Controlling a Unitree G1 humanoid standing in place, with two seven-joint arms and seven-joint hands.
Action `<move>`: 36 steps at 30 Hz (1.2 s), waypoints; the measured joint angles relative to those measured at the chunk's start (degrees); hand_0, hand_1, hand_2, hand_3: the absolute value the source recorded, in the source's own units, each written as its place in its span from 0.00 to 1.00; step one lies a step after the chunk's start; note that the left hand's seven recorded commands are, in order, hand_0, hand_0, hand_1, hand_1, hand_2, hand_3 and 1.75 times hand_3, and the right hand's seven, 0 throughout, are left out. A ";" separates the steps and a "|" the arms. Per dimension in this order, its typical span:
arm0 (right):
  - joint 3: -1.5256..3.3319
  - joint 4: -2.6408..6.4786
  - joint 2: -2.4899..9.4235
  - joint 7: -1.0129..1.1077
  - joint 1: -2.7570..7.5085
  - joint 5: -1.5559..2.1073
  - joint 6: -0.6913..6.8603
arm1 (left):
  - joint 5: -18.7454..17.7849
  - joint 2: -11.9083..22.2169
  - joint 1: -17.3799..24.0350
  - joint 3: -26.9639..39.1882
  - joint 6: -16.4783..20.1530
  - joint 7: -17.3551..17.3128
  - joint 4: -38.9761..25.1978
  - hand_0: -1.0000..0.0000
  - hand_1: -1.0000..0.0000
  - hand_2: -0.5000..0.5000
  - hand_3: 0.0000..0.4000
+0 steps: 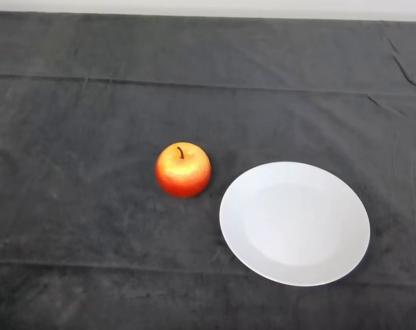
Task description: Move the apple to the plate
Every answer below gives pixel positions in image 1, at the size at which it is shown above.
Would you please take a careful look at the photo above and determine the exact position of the white round plate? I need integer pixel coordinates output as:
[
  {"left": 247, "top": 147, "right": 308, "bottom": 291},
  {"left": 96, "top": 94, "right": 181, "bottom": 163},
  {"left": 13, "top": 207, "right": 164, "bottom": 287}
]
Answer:
[{"left": 219, "top": 161, "right": 371, "bottom": 287}]

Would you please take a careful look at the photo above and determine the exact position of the black cloth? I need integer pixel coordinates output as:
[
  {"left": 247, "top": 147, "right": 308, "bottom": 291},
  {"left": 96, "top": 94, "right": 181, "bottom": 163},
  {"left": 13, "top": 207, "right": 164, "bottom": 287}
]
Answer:
[{"left": 0, "top": 10, "right": 416, "bottom": 330}]

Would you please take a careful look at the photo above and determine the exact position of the red yellow apple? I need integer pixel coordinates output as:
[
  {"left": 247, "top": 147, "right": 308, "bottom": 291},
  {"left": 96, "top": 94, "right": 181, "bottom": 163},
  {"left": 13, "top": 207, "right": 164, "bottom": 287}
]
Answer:
[{"left": 155, "top": 142, "right": 212, "bottom": 199}]

